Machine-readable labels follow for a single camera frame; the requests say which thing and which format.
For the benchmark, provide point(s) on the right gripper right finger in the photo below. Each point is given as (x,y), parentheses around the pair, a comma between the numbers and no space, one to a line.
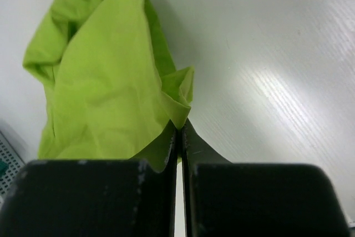
(223,198)

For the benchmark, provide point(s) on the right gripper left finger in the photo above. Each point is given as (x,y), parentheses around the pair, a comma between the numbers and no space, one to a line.
(134,197)

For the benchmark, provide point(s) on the lime green shorts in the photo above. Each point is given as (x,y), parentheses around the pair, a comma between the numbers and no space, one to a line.
(110,82)

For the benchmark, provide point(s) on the teal green shorts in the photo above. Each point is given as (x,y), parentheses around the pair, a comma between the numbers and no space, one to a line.
(3,168)

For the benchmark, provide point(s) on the white plastic basket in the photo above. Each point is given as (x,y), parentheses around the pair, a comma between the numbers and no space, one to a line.
(12,153)

